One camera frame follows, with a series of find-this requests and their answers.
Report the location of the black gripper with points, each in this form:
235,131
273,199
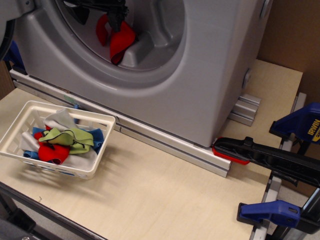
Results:
116,11

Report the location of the red cloth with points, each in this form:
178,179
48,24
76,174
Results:
49,150
119,41

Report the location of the washing machine door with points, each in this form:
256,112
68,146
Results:
10,10

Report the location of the blue clamp behind machine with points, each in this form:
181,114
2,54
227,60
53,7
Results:
13,59

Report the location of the grey toy washing machine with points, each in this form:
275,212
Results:
182,76

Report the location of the grey cloth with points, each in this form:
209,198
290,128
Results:
85,161

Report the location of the blue cloth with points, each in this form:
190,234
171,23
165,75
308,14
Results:
30,145

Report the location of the green cloth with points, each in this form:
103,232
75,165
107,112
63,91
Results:
79,141

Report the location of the white plastic basket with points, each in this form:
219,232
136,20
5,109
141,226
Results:
33,114

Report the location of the red cloth in basket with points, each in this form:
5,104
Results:
49,150

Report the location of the blue Irwin clamp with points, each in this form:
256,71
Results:
304,123

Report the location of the black red bar clamp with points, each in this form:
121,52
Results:
285,163

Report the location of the blue clamp lower jaw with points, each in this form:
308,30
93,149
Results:
279,212

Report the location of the long aluminium rail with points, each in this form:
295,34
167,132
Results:
200,156

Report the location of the short aluminium rail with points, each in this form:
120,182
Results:
245,109

